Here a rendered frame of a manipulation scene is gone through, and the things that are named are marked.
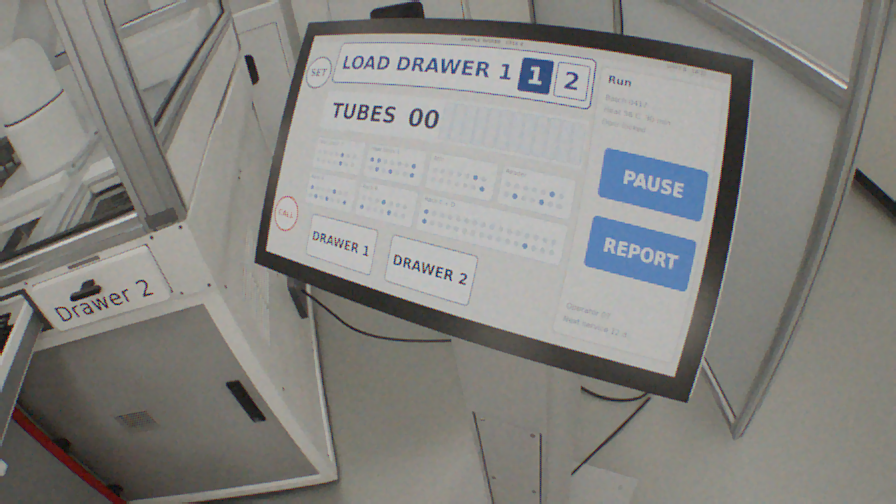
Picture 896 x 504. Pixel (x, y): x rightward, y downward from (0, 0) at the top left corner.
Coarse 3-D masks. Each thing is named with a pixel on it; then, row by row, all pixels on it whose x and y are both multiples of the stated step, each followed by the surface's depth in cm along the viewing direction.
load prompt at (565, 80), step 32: (352, 64) 60; (384, 64) 58; (416, 64) 56; (448, 64) 54; (480, 64) 53; (512, 64) 51; (544, 64) 49; (576, 64) 48; (512, 96) 51; (544, 96) 50; (576, 96) 48
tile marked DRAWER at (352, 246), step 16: (320, 224) 61; (336, 224) 60; (352, 224) 59; (320, 240) 61; (336, 240) 60; (352, 240) 59; (368, 240) 58; (320, 256) 61; (336, 256) 60; (352, 256) 59; (368, 256) 58; (368, 272) 58
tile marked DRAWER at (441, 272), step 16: (400, 240) 57; (416, 240) 56; (400, 256) 57; (416, 256) 56; (432, 256) 55; (448, 256) 54; (464, 256) 53; (384, 272) 57; (400, 272) 57; (416, 272) 56; (432, 272) 55; (448, 272) 54; (464, 272) 53; (416, 288) 56; (432, 288) 55; (448, 288) 54; (464, 288) 53; (464, 304) 53
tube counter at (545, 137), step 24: (408, 120) 56; (432, 120) 55; (456, 120) 54; (480, 120) 53; (504, 120) 51; (528, 120) 50; (552, 120) 49; (576, 120) 48; (456, 144) 54; (480, 144) 53; (504, 144) 51; (528, 144) 50; (552, 144) 49; (576, 144) 48
